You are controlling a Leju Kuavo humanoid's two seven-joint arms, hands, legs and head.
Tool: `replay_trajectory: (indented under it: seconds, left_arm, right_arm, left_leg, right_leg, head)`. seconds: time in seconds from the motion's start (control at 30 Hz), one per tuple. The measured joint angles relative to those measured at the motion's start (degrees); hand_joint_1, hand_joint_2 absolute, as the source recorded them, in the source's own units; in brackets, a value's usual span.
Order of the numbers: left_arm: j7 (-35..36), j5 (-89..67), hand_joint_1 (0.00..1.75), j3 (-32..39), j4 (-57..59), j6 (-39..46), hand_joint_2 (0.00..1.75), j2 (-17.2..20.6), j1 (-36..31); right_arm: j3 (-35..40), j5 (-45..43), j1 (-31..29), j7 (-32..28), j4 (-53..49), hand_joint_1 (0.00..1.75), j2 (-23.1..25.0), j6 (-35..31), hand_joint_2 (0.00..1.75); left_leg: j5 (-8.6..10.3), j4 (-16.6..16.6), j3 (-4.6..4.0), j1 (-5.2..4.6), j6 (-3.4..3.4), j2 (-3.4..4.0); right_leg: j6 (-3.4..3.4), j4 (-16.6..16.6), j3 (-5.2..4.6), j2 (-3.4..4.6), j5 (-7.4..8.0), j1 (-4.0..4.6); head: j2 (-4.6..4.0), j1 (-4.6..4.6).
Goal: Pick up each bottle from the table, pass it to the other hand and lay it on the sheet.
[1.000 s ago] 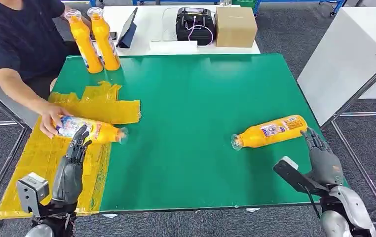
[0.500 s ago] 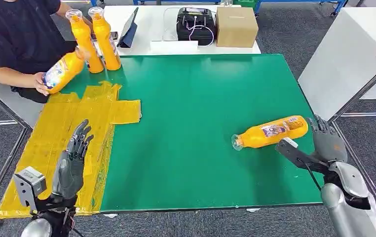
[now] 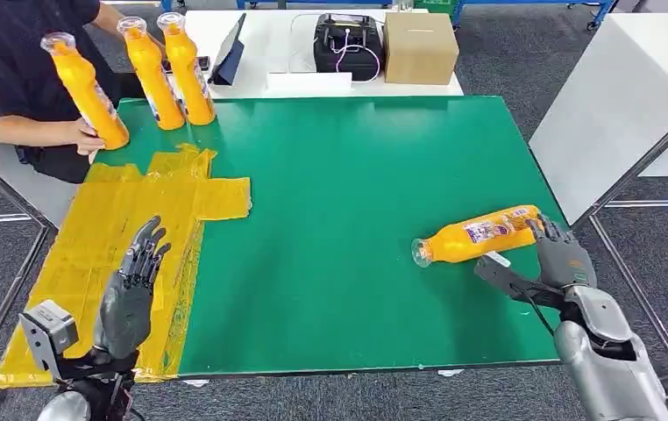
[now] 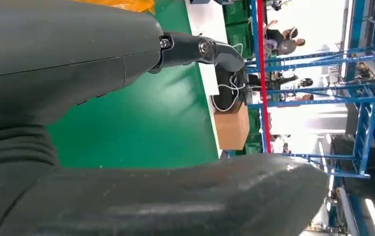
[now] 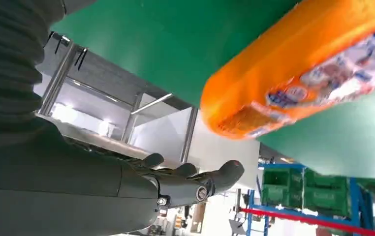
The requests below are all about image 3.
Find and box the white side table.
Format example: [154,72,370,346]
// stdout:
[528,12,668,226]

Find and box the white cable on case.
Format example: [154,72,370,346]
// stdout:
[328,29,381,83]

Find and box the brown cardboard box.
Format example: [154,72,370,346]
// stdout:
[383,11,460,87]

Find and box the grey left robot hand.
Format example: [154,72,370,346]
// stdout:
[92,216,173,361]

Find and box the flat white box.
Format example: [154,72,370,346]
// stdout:
[265,72,353,99]

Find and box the green plastic crate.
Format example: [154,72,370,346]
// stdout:
[415,0,457,16]

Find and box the green table mat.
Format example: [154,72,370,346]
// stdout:
[92,96,571,379]

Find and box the dark tablet with cover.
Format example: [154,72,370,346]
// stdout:
[209,12,248,87]

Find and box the black carry case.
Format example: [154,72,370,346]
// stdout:
[313,12,385,82]

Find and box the yellow sheet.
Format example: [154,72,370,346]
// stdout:
[0,144,252,389]

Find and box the person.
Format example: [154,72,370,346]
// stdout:
[0,0,167,184]

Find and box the black smartphone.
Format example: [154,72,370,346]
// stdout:
[162,55,211,74]

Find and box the white desk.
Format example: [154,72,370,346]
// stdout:
[185,8,465,100]

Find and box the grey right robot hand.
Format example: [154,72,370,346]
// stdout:
[524,213,598,292]

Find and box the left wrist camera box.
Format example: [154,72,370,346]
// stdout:
[18,299,80,379]

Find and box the orange drink bottle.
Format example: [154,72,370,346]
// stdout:
[40,32,131,151]
[156,11,217,126]
[410,204,545,269]
[117,16,187,132]

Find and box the person's right hand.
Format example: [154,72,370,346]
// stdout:
[63,118,107,156]

